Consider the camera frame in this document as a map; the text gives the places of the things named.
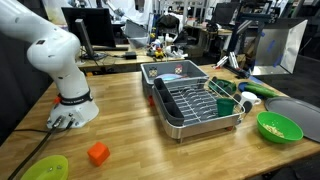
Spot white headset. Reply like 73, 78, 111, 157
165, 44, 188, 60

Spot beige food pieces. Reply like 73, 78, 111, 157
262, 123, 285, 138

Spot bright green bowl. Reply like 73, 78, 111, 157
256, 110, 305, 145

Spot orange cube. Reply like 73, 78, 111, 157
87, 141, 111, 167

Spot clear plastic bin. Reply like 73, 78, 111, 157
123, 19, 151, 49

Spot grey plastic bin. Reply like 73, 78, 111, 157
140, 59, 210, 98

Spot aluminium extrusion rail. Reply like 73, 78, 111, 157
214, 51, 251, 79

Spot yellow rubber duck toy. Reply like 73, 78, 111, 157
153, 47, 166, 62

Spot grey round tray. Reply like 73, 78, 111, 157
264, 96, 320, 144

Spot light blue plate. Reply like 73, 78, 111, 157
155, 73, 188, 82

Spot black white checkered cube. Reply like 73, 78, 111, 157
148, 66, 158, 78

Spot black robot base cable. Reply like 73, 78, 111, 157
7, 114, 75, 180

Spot wooden background desk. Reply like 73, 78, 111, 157
77, 44, 186, 73

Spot dark green plastic cup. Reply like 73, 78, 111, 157
216, 97, 236, 118

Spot white mug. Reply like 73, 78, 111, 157
239, 91, 262, 108

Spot black power adapter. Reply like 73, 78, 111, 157
124, 51, 138, 60

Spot silver photo reflector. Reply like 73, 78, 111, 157
251, 18, 309, 76

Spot green cucumber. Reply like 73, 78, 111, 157
244, 84, 279, 99
246, 81, 268, 89

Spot dark green plate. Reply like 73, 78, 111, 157
208, 76, 238, 96

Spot small red object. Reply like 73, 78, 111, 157
147, 95, 156, 108

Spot black computer monitor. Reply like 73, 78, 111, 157
61, 7, 118, 61

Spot lime green small bowl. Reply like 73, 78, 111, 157
20, 154, 70, 180

